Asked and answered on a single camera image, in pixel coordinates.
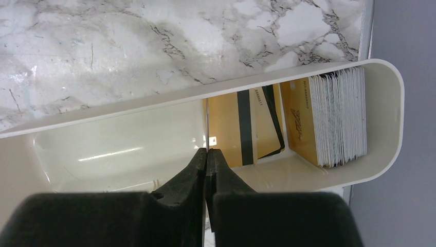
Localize loose gold cards in tray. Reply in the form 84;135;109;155
208;84;285;167

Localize credit cards in tray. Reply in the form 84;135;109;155
280;66;367;168

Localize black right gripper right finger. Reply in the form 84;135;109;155
206;149;364;246

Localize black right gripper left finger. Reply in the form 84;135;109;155
1;148;207;246

